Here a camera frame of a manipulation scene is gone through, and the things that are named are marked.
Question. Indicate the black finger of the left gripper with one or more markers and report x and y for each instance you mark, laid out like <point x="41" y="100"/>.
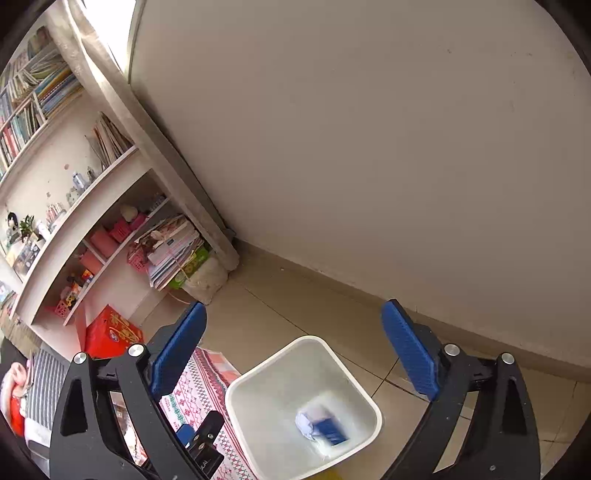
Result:
<point x="199" y="443"/>

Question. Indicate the pink basket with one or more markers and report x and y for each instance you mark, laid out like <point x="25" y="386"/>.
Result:
<point x="137" y="259"/>

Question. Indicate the pink plush toy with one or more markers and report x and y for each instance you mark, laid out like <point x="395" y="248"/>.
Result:
<point x="13" y="391"/>

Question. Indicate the stack of papers and magazines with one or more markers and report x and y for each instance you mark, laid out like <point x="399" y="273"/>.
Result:
<point x="174" y="249"/>

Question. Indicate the patterned pink tablecloth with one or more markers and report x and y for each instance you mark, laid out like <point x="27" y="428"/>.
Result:
<point x="201" y="389"/>

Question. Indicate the striped grey sofa cover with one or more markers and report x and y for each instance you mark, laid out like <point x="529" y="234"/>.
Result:
<point x="49" y="371"/>

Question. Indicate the white plastic trash bin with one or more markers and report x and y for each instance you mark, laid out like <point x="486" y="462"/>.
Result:
<point x="263" y="402"/>

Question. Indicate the blue small carton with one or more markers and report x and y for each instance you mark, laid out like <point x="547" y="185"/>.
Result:
<point x="325" y="426"/>

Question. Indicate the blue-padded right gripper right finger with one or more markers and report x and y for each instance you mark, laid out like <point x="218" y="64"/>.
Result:
<point x="502" y="440"/>

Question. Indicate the white bookshelf unit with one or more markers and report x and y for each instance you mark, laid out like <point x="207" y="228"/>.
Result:
<point x="85" y="171"/>

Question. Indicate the red cardboard box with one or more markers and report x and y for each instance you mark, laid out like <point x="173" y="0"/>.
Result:
<point x="109" y="335"/>

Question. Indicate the crumpled white paper in bin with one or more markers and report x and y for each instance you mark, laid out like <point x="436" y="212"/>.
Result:
<point x="305" y="424"/>

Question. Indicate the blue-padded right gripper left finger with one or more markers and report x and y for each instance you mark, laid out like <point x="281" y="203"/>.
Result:
<point x="86" y="442"/>

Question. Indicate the white sack on floor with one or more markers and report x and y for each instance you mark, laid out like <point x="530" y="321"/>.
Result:
<point x="207" y="281"/>

